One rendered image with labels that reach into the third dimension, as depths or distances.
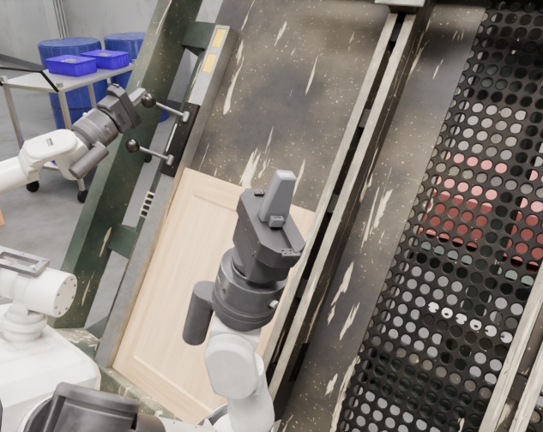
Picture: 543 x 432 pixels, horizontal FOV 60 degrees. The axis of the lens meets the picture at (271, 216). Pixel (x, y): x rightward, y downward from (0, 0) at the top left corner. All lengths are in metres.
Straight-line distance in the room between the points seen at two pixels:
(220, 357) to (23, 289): 0.32
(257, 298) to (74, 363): 0.32
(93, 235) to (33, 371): 0.77
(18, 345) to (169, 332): 0.51
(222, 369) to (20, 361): 0.29
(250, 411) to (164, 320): 0.55
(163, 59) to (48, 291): 0.91
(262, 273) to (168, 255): 0.73
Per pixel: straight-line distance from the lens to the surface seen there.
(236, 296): 0.58
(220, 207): 1.18
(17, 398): 0.73
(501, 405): 0.88
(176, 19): 1.52
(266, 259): 0.51
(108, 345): 1.36
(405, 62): 1.05
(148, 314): 1.29
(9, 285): 0.79
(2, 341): 0.82
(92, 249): 1.49
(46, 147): 1.17
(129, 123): 1.27
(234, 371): 0.65
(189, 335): 0.68
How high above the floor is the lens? 1.85
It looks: 29 degrees down
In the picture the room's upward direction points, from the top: straight up
